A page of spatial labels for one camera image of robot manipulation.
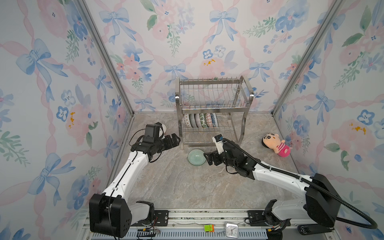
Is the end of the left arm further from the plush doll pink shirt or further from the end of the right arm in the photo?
the plush doll pink shirt

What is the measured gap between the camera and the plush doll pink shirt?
940mm

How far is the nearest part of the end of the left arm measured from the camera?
1.88 ft

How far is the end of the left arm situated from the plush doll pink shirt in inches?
22.7
